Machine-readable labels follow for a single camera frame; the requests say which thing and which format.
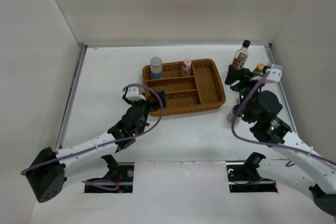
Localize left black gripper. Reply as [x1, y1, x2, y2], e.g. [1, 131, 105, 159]
[123, 90, 165, 121]

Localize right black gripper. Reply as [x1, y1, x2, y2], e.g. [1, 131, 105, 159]
[225, 64, 269, 121]

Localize tall dark vinegar bottle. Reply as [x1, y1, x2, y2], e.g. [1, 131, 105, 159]
[232, 40, 250, 69]

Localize silver-lid jar with blue label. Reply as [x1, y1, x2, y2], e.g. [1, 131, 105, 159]
[150, 57, 162, 79]

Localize pink-cap clear spice bottle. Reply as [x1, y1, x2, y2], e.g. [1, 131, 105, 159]
[180, 59, 192, 77]

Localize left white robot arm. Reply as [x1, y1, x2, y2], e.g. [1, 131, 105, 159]
[22, 87, 166, 203]

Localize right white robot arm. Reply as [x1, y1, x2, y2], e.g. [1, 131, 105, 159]
[225, 64, 335, 216]

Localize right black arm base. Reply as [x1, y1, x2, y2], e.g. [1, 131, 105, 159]
[226, 152, 278, 193]

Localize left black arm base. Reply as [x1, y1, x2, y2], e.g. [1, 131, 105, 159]
[84, 155, 135, 194]

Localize green red sauce bottle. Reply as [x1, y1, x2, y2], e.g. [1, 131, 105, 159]
[252, 63, 265, 75]

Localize brown wicker divided basket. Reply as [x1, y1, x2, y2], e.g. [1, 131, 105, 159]
[142, 59, 226, 116]

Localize black-cap small pepper bottle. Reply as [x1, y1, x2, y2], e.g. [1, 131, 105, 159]
[227, 104, 241, 125]

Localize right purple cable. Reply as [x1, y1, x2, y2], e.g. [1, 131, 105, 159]
[232, 74, 336, 167]

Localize purple cable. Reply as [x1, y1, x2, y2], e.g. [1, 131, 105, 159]
[20, 83, 165, 190]
[232, 74, 336, 167]

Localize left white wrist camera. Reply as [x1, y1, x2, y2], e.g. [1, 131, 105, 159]
[123, 86, 146, 102]

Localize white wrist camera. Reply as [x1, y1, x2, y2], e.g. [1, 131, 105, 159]
[123, 86, 146, 102]
[263, 63, 283, 83]

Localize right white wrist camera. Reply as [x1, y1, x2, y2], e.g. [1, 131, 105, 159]
[263, 63, 283, 83]

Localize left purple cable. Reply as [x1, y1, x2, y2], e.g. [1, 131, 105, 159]
[20, 83, 165, 190]

